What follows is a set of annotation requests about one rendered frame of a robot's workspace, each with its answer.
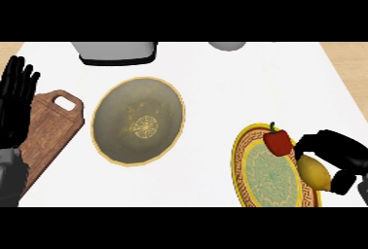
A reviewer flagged red bell pepper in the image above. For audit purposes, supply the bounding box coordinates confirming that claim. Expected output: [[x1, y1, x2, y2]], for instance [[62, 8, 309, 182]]
[[262, 122, 294, 158]]

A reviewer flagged olive gold-rimmed bowl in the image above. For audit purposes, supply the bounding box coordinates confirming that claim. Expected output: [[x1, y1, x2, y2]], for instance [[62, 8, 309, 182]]
[[91, 76, 187, 168]]

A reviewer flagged yellow lemon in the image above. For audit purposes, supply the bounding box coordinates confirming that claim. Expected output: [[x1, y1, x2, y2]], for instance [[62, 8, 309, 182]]
[[296, 154, 334, 192]]

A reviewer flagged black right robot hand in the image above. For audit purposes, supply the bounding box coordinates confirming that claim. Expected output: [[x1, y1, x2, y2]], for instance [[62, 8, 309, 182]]
[[292, 128, 368, 196]]

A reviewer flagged small grey round object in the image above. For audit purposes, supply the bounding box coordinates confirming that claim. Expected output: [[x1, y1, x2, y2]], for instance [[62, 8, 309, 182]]
[[207, 42, 247, 52]]

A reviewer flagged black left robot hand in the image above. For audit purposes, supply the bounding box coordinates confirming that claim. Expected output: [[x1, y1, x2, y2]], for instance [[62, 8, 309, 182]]
[[0, 54, 42, 151]]

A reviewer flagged brown wooden cutting board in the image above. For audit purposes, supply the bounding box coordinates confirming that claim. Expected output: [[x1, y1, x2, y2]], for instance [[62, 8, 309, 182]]
[[18, 89, 86, 198]]

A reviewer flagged yellow patterned plate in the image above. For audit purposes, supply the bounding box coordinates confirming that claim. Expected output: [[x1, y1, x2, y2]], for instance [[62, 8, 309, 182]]
[[231, 123, 324, 208]]

